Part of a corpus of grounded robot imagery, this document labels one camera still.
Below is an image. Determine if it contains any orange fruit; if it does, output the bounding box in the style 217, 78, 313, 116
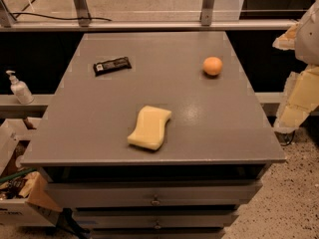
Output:
202, 57, 223, 76

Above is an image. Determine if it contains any white pump soap bottle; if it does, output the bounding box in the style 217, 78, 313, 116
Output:
6, 70, 34, 105

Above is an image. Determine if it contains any metal frame rail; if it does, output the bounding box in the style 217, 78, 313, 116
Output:
0, 19, 297, 32

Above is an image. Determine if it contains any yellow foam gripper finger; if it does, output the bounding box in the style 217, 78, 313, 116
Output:
273, 65, 319, 133

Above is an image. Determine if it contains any black cable on ledge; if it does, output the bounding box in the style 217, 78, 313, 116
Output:
9, 11, 114, 23

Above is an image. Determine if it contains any yellow sponge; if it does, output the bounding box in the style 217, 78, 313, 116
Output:
128, 106, 171, 150

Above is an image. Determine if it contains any cardboard box of clutter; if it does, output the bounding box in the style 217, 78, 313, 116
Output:
0, 118, 62, 227

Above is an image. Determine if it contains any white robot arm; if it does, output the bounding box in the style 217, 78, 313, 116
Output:
272, 0, 319, 133

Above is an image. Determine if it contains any grey drawer cabinet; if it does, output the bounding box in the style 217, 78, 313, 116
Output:
23, 32, 284, 239

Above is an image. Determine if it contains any black rxbar chocolate wrapper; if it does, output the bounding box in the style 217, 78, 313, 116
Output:
93, 57, 132, 76

